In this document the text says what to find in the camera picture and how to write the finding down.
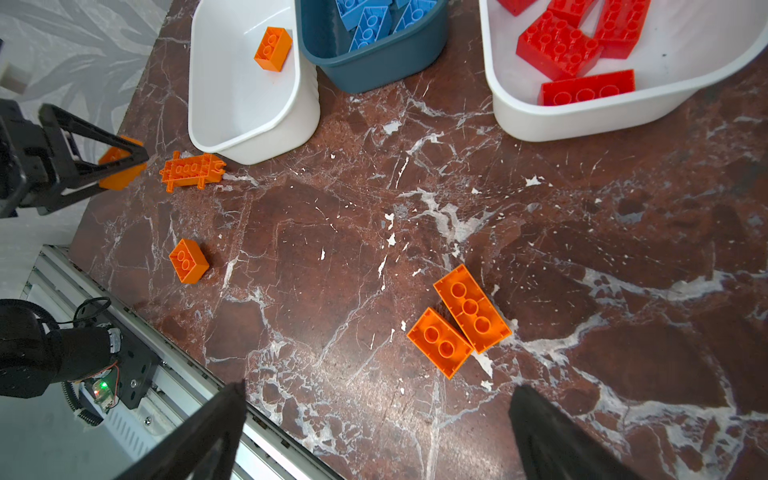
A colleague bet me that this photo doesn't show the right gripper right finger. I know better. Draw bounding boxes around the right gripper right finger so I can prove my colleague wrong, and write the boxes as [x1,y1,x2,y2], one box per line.
[509,385,639,479]

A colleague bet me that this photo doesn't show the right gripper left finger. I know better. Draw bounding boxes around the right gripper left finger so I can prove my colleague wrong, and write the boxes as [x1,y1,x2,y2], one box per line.
[119,380,247,479]

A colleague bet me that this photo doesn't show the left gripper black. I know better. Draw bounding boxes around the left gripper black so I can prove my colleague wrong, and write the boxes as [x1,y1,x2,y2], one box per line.
[1,99,149,218]

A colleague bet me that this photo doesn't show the orange hinged plate bricks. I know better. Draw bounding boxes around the orange hinged plate bricks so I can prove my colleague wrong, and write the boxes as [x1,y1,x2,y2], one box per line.
[160,151,226,193]

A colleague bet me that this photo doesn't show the white plastic bin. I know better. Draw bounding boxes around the white plastic bin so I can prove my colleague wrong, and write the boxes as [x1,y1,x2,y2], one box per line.
[188,1,321,165]
[479,0,767,142]

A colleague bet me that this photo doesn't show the orange brick small square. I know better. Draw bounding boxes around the orange brick small square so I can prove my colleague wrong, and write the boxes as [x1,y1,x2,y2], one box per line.
[254,27,292,72]

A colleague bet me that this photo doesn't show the blue long brick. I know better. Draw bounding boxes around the blue long brick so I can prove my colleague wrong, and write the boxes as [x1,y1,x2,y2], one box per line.
[335,0,391,31]

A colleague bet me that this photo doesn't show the red brick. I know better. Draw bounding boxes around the red brick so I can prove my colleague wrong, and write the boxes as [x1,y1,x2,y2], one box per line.
[516,10,603,81]
[537,69,636,107]
[498,0,536,16]
[595,0,651,59]
[547,0,596,28]

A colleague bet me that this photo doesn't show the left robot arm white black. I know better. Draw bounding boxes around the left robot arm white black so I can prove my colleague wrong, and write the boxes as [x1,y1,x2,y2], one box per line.
[1,100,151,398]

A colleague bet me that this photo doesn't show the teal plastic bin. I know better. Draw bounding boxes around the teal plastic bin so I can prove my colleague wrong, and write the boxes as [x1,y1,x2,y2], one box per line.
[296,1,448,93]

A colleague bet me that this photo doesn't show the aluminium front rail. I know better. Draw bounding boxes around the aluminium front rail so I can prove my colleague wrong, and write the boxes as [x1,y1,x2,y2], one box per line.
[22,245,339,479]

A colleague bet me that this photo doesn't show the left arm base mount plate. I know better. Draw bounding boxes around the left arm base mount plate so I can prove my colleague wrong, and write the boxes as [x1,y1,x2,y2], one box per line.
[106,327,160,410]

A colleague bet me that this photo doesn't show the left controller board with wires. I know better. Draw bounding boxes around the left controller board with wires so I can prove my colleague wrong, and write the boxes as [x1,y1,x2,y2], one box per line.
[61,360,120,427]

